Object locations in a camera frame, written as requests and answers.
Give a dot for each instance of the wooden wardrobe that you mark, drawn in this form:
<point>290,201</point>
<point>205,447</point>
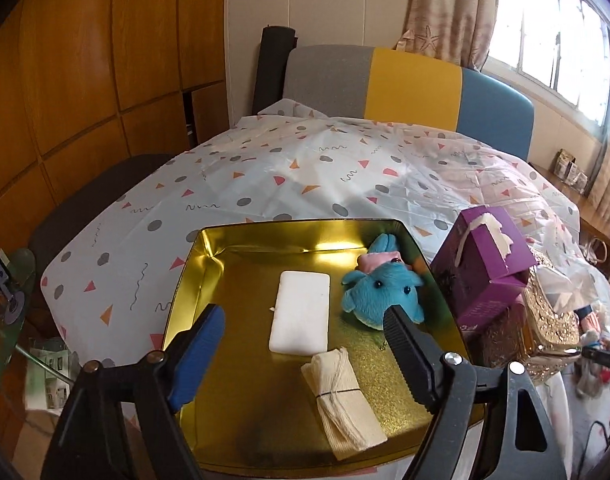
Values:
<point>85,60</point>

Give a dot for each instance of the white foam sponge block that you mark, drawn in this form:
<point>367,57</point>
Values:
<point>300,310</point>

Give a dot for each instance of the wooden side shelf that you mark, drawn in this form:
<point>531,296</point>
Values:
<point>600,220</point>

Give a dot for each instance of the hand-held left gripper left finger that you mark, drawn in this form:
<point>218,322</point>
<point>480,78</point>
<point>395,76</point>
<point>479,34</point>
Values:
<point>200,355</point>

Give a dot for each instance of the brown packet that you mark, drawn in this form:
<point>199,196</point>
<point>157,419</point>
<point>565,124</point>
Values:
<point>574,174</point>
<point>564,162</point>
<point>583,182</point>

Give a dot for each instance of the grey plastic object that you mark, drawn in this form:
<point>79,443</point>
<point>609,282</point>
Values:
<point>2,290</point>

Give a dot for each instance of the purple cardboard box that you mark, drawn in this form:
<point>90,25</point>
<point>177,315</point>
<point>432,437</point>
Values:
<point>485,270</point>

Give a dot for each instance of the gold metal tray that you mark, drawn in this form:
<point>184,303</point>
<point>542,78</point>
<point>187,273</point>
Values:
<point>245,310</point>

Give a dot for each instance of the multicolour sofa backrest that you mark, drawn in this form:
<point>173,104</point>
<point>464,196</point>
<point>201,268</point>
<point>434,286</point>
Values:
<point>415,85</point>

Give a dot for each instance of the glass side table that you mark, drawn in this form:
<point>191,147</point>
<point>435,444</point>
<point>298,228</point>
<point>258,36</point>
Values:
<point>5,350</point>

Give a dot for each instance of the cream banded cloth bundle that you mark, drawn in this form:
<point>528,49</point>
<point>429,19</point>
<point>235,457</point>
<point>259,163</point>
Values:
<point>340,400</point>

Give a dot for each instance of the gold ornate tissue box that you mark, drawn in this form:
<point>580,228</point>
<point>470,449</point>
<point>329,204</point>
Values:
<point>550,325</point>

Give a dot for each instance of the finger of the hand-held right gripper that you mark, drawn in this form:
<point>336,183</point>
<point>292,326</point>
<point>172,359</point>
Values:
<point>605,358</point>

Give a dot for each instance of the blue plush toy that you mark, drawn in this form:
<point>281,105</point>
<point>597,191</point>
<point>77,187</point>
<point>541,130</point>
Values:
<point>380,290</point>

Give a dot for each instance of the beige starfish print curtain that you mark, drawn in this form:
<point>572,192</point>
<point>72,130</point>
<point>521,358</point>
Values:
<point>445,5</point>

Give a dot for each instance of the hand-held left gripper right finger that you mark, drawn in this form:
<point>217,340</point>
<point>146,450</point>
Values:
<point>399,342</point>

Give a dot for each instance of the green white paper packs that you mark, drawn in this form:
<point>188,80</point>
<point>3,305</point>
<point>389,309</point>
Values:
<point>50,375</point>

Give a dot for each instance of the white tissue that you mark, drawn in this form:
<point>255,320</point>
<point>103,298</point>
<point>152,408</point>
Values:
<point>557,285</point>

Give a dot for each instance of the window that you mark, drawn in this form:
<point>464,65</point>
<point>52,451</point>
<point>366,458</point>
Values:
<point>550,25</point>

